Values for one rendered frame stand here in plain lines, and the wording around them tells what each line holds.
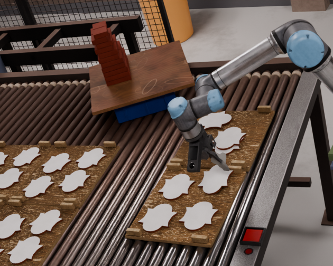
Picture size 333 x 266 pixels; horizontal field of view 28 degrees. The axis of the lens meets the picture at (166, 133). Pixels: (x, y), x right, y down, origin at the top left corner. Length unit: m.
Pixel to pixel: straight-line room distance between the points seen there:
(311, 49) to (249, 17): 3.89
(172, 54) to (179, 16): 2.50
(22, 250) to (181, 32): 3.67
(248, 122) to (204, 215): 0.61
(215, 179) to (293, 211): 1.30
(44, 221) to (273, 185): 0.92
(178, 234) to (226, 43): 3.53
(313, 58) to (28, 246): 1.27
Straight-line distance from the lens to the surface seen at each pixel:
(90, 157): 2.98
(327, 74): 2.34
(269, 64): 3.28
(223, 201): 2.50
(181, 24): 5.93
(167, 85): 3.13
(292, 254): 3.58
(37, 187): 2.93
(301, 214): 3.80
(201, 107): 2.34
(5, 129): 3.55
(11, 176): 3.08
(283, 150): 2.72
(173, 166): 2.72
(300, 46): 2.25
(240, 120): 2.92
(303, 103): 2.99
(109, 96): 3.19
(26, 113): 3.61
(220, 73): 2.44
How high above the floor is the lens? 2.50
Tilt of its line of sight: 32 degrees down
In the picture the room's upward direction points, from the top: 17 degrees counter-clockwise
